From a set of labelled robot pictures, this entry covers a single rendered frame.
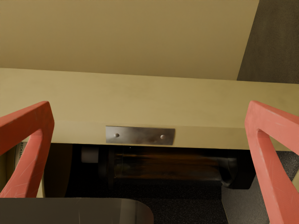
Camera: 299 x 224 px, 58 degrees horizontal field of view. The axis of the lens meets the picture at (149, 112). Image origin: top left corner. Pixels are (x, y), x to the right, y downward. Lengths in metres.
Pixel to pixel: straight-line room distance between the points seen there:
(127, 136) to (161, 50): 0.44
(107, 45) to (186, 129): 0.45
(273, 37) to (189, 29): 0.20
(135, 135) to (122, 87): 0.08
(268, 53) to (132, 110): 0.37
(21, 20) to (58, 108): 0.45
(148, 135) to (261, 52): 0.41
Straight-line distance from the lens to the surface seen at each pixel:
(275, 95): 0.38
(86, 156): 0.44
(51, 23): 0.70
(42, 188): 0.38
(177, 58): 0.71
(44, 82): 0.35
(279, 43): 0.57
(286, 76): 0.53
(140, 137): 0.28
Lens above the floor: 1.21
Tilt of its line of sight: 4 degrees down
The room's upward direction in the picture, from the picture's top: 87 degrees counter-clockwise
